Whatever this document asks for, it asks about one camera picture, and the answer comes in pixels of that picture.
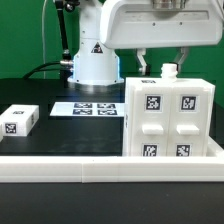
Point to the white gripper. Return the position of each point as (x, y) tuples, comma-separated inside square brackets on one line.
[(129, 24)]

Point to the white cabinet body box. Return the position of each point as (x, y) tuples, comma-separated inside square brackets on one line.
[(168, 79)]

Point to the white cabinet top block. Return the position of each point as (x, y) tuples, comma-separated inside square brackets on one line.
[(18, 120)]

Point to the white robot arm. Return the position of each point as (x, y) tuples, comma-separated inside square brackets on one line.
[(95, 66)]

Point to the white base tag plate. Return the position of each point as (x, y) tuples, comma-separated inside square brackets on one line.
[(87, 109)]

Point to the white L-shaped fence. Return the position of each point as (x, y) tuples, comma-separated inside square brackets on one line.
[(209, 168)]

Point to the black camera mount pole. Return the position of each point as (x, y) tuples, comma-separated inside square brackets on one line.
[(61, 6)]

